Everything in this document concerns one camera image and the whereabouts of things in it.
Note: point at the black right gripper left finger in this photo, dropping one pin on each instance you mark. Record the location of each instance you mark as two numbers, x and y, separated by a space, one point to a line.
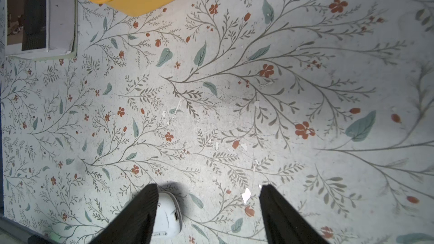
135 223

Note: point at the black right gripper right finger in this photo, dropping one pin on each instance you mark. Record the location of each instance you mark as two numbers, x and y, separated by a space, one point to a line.
282 222

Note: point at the white mouse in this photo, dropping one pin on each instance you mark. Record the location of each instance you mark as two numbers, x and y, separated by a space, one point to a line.
168 222

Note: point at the floral table mat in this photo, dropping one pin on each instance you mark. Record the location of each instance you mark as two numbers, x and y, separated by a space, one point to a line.
329 101

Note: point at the interior design trends book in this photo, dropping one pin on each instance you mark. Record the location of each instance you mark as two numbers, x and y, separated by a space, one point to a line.
39 30

